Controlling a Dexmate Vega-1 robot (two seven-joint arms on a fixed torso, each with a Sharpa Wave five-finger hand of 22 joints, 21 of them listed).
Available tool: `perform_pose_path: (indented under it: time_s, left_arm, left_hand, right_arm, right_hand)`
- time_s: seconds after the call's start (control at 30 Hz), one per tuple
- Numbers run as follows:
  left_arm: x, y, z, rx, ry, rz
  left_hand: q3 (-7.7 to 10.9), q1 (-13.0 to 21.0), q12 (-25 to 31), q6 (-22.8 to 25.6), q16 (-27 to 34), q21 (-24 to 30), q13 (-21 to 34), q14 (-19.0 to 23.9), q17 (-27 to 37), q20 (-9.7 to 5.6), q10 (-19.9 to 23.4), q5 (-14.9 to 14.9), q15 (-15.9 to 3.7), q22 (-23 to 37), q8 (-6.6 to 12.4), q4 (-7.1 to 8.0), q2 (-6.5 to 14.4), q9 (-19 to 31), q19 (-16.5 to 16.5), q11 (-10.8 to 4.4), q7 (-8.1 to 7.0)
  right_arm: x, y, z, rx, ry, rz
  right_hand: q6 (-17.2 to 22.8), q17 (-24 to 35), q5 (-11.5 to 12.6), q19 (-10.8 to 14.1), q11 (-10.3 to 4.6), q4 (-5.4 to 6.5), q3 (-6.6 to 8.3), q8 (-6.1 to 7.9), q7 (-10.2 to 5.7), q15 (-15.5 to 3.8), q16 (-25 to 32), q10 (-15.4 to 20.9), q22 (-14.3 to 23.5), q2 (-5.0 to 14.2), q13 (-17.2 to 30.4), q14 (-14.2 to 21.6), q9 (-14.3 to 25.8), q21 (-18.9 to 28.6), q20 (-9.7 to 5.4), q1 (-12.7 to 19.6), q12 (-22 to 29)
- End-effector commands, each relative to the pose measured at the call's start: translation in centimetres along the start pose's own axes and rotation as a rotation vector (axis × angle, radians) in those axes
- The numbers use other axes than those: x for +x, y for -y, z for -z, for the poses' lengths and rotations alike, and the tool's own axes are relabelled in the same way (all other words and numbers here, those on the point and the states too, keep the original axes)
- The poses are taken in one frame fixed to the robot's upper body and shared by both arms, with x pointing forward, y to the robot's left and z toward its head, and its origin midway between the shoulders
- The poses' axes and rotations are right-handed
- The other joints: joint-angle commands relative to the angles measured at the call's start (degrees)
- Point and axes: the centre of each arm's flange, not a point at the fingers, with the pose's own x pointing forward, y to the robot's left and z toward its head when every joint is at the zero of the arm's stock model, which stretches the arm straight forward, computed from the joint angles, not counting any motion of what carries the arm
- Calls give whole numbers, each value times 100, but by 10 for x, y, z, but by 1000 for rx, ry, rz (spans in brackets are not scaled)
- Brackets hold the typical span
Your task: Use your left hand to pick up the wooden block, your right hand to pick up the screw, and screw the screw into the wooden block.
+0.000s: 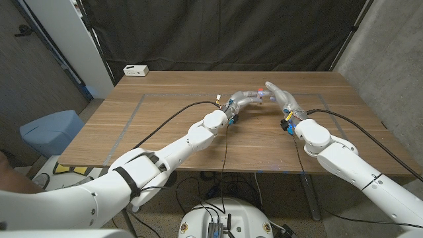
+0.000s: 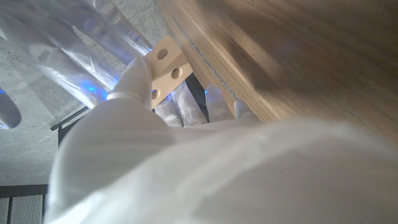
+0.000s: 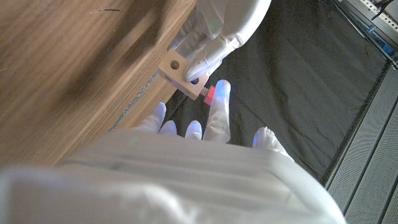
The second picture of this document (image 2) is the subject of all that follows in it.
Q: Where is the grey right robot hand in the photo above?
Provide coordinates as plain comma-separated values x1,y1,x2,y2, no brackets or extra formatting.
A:
0,0,153,130

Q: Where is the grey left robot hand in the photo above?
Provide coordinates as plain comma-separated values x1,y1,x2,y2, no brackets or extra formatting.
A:
43,56,398,224

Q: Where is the wooden block with holes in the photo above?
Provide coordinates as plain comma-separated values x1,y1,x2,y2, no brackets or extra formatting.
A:
144,34,193,109

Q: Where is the black backdrop stand pole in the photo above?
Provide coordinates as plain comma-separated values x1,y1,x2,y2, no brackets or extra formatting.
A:
50,106,90,147

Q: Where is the grey perforated panel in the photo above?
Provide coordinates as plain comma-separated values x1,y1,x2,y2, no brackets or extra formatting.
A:
11,194,45,224
0,197,10,224

